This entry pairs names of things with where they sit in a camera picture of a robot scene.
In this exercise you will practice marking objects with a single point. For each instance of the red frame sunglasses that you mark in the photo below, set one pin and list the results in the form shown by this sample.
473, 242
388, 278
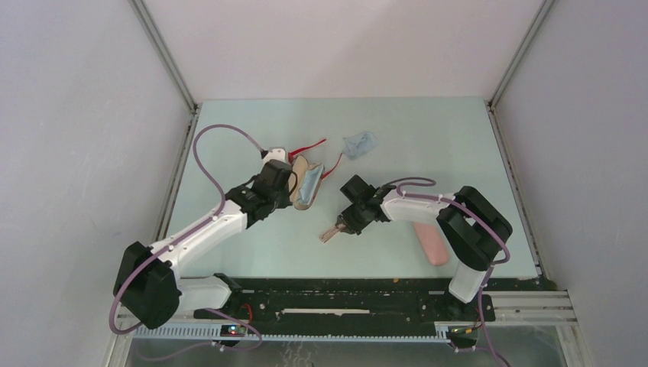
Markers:
318, 154

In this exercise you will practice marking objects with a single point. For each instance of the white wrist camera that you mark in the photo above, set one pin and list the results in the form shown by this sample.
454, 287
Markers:
277, 179
356, 190

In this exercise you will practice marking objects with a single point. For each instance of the left aluminium frame post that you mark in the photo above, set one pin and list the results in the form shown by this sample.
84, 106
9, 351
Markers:
151, 29

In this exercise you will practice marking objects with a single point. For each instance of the pink glasses case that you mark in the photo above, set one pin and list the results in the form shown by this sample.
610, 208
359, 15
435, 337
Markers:
432, 244

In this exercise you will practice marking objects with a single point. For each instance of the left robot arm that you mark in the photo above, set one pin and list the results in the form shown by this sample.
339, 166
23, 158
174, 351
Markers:
150, 282

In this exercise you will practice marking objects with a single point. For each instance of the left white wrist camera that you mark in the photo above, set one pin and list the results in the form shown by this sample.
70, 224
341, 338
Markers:
277, 179

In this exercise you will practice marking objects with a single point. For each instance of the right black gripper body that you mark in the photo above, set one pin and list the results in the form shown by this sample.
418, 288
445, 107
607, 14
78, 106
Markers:
355, 220

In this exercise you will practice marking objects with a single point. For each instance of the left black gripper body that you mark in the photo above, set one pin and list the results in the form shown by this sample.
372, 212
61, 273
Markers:
282, 201

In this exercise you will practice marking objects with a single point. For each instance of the aluminium frame post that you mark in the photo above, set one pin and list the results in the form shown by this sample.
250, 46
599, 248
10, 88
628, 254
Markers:
151, 29
538, 20

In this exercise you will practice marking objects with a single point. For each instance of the right aluminium frame post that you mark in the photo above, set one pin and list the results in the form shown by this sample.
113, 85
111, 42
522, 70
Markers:
538, 20

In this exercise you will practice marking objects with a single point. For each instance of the orange clear sunglasses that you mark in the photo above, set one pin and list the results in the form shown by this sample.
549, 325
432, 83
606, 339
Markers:
332, 232

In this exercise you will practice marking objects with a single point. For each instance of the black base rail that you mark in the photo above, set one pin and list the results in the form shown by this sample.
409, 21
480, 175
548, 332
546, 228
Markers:
374, 307

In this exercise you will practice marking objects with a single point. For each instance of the blue cleaning cloth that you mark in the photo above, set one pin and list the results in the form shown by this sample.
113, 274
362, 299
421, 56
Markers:
359, 145
311, 180

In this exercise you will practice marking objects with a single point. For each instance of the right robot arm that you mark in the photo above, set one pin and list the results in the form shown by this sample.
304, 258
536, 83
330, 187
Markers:
476, 232

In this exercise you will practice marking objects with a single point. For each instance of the plaid brown glasses case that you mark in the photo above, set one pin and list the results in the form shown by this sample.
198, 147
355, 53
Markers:
300, 166

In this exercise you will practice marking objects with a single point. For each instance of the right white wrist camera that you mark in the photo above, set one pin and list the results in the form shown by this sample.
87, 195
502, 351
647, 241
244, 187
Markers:
356, 190

